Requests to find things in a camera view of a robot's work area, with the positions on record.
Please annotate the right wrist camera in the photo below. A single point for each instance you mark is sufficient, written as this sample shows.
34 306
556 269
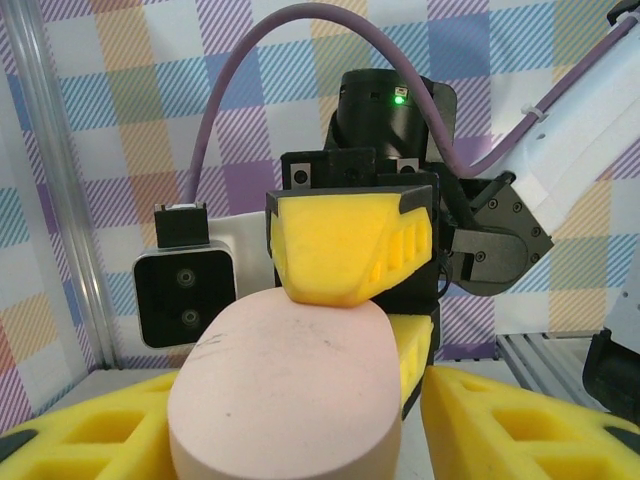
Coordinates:
182 295

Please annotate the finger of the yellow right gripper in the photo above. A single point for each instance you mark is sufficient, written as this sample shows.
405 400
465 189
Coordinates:
330 245
415 345

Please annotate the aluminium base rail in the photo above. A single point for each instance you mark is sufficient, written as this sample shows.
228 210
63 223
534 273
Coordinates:
540 360

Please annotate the aluminium frame post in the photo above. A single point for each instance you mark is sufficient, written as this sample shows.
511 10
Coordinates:
65 200

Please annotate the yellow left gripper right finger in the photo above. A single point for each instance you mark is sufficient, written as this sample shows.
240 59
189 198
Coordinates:
525 435

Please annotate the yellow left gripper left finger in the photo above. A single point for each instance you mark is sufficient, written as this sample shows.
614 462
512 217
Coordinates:
75 440

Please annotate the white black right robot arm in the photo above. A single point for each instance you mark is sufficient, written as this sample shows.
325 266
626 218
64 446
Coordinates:
575 150

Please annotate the pink earbud charging case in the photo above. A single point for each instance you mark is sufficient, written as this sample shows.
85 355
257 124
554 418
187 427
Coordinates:
285 390

